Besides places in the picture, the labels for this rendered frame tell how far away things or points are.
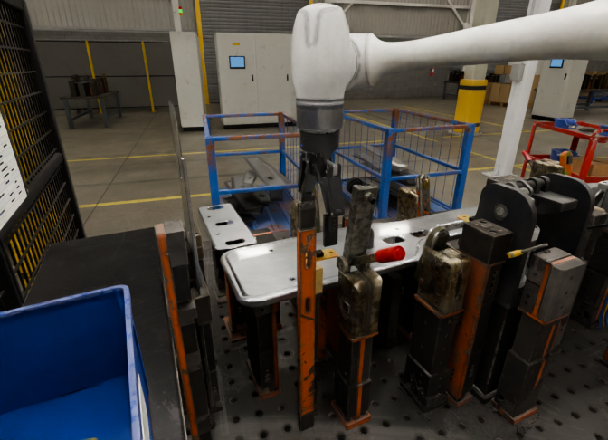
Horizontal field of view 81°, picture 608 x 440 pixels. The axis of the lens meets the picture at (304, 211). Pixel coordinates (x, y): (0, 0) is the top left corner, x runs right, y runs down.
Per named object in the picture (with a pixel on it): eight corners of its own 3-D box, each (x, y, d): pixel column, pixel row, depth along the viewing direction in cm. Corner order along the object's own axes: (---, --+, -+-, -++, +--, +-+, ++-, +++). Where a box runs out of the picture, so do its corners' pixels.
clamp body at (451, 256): (422, 370, 88) (444, 234, 74) (457, 408, 79) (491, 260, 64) (391, 383, 85) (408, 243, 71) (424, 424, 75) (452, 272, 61)
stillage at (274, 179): (212, 205, 379) (202, 114, 343) (285, 198, 399) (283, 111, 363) (217, 262, 273) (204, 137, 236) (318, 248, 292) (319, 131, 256)
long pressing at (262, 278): (585, 181, 134) (586, 177, 134) (660, 200, 115) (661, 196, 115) (216, 254, 83) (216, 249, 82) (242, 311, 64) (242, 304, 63)
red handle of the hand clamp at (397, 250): (359, 253, 67) (411, 242, 53) (362, 265, 67) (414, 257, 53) (339, 258, 66) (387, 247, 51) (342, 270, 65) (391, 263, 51)
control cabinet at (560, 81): (529, 118, 991) (553, 18, 897) (544, 117, 1006) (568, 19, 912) (555, 122, 921) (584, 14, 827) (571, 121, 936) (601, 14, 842)
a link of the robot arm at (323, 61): (340, 101, 61) (357, 96, 72) (343, -5, 55) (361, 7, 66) (281, 100, 64) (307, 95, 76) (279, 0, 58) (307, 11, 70)
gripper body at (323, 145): (347, 131, 67) (346, 179, 70) (327, 125, 74) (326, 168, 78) (310, 134, 64) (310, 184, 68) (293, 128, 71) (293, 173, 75)
